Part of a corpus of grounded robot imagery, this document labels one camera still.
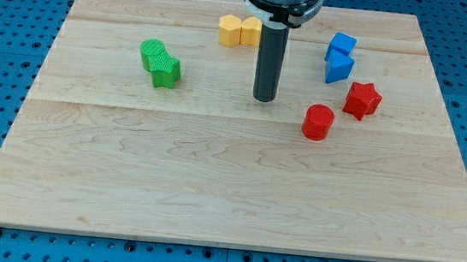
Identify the blue cube block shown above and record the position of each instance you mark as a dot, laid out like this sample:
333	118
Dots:
342	43

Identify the yellow hexagon block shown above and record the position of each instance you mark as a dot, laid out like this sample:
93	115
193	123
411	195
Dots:
229	30

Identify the green cylinder block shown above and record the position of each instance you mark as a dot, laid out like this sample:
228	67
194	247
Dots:
151	51

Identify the red cylinder block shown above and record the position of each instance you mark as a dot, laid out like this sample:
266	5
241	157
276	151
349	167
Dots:
318	121

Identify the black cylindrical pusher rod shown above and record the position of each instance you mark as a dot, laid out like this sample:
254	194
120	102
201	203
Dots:
271	51

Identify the green star block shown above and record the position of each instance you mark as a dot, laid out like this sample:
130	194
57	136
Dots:
164	70

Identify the red star block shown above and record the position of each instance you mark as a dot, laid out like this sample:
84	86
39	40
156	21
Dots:
362	100

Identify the blue triangle block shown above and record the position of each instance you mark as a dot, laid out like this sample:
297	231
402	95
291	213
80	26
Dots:
338	66

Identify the yellow heart block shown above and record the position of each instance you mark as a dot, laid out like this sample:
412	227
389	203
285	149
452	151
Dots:
251	31

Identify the wooden board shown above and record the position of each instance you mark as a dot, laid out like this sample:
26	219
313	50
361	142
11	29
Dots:
97	150

